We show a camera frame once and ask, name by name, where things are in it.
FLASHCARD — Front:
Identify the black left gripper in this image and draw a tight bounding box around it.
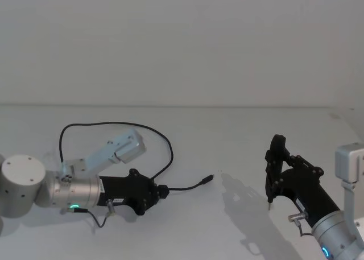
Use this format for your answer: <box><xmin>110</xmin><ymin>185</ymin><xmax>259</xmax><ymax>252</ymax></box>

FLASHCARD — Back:
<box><xmin>98</xmin><ymin>168</ymin><xmax>170</xmax><ymax>216</ymax></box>

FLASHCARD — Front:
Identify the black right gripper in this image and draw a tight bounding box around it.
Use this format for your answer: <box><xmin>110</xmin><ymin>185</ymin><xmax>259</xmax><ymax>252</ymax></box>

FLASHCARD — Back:
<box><xmin>263</xmin><ymin>134</ymin><xmax>341</xmax><ymax>227</ymax></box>

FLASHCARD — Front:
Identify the long black cable with plug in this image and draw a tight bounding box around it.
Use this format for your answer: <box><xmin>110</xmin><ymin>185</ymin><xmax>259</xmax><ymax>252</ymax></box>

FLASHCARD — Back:
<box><xmin>59</xmin><ymin>121</ymin><xmax>216</xmax><ymax>193</ymax></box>

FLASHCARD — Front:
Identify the white table cloth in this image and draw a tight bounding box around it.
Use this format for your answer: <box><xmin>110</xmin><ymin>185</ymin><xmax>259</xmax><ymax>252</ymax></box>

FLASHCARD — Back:
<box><xmin>0</xmin><ymin>104</ymin><xmax>364</xmax><ymax>260</ymax></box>

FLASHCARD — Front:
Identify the white curtain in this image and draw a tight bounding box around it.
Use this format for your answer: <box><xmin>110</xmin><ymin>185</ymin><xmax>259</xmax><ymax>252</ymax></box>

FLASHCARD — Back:
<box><xmin>0</xmin><ymin>0</ymin><xmax>364</xmax><ymax>110</ymax></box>

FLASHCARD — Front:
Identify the thin dark right wrist cable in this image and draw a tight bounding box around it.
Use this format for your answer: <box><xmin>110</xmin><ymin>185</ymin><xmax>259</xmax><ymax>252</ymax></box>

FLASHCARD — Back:
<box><xmin>287</xmin><ymin>212</ymin><xmax>314</xmax><ymax>237</ymax></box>

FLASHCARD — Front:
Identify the thin dark wrist cable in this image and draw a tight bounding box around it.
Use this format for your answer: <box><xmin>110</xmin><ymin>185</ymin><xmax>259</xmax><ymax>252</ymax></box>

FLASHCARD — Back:
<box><xmin>60</xmin><ymin>200</ymin><xmax>117</xmax><ymax>228</ymax></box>
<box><xmin>287</xmin><ymin>212</ymin><xmax>314</xmax><ymax>237</ymax></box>

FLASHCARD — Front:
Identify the thin dark left wrist cable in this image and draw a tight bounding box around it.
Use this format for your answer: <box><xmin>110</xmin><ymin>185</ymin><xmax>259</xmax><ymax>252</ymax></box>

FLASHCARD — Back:
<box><xmin>60</xmin><ymin>200</ymin><xmax>117</xmax><ymax>228</ymax></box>

